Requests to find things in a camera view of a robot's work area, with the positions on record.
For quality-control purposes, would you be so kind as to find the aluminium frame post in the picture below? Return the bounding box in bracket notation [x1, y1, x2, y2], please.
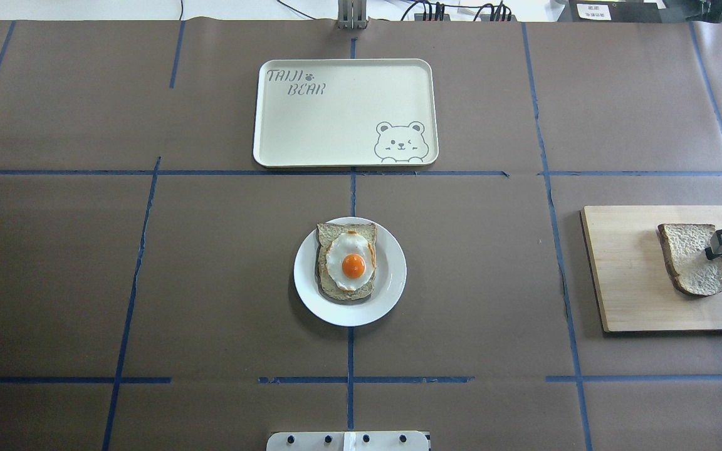
[337, 0, 369, 29]

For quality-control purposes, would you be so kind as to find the fried egg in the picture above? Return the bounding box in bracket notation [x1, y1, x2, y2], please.
[325, 231, 376, 293]

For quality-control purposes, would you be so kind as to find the wooden cutting board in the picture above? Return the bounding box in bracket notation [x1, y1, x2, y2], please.
[581, 205, 722, 332]

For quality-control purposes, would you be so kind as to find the black box with label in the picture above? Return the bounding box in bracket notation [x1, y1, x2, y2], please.
[557, 1, 665, 23]

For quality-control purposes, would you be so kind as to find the cream bear tray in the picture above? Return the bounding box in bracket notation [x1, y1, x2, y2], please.
[253, 59, 439, 168]

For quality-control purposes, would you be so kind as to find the bread slice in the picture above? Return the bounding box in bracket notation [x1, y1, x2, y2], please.
[317, 223, 377, 302]
[658, 223, 722, 297]

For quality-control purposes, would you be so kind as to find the black power strip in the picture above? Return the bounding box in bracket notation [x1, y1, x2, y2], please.
[400, 1, 518, 23]

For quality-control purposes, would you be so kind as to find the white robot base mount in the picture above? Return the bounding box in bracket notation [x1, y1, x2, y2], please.
[266, 430, 432, 450]

